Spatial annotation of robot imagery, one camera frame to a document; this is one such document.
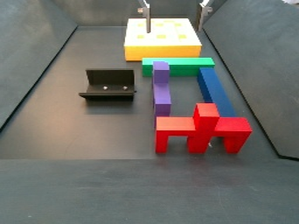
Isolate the green rectangular block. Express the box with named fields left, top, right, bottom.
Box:
left=141, top=57, right=214, bottom=77

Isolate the yellow slotted board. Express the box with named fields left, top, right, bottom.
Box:
left=124, top=18, right=201, bottom=61

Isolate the red cross-shaped block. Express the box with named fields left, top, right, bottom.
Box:
left=154, top=103, right=252, bottom=154

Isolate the purple stepped block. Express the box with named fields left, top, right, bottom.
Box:
left=152, top=61, right=172, bottom=116

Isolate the blue long block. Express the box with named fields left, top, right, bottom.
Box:
left=197, top=67, right=236, bottom=117

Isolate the black angled bracket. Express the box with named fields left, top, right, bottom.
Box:
left=78, top=68, right=136, bottom=101

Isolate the right metal camera post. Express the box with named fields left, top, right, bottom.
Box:
left=197, top=0, right=213, bottom=31

